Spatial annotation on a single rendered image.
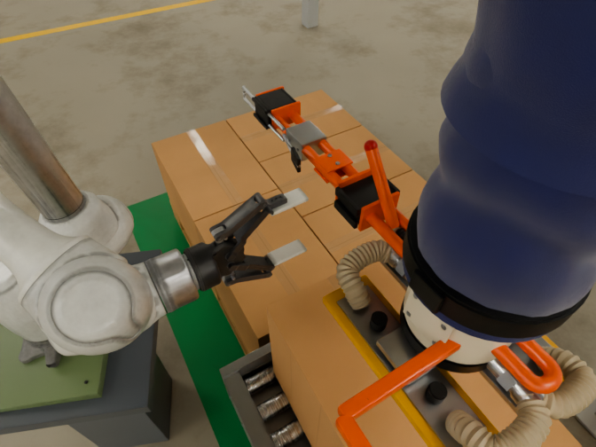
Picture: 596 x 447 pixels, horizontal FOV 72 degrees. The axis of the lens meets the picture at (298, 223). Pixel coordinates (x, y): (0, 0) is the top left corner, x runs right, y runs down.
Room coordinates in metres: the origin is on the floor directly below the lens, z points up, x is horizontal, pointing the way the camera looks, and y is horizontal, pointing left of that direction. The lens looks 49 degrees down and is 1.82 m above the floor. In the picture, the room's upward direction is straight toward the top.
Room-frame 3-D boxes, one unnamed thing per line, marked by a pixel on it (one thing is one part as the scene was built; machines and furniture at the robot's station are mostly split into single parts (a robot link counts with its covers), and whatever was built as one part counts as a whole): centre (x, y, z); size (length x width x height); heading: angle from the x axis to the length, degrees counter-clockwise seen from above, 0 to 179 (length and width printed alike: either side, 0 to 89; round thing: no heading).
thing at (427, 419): (0.28, -0.17, 1.16); 0.34 x 0.10 x 0.05; 31
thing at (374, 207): (0.55, -0.13, 1.27); 0.10 x 0.08 x 0.06; 121
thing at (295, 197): (0.48, 0.02, 1.33); 0.07 x 0.03 x 0.01; 121
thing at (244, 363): (0.65, -0.08, 0.58); 0.70 x 0.03 x 0.06; 120
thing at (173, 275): (0.37, 0.20, 1.26); 0.09 x 0.06 x 0.09; 31
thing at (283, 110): (0.85, 0.05, 1.27); 0.08 x 0.07 x 0.05; 31
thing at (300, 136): (0.73, -0.02, 1.26); 0.07 x 0.07 x 0.04; 31
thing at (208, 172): (1.38, 0.00, 0.34); 1.20 x 1.00 x 0.40; 30
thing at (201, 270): (0.41, 0.13, 1.26); 0.09 x 0.07 x 0.08; 121
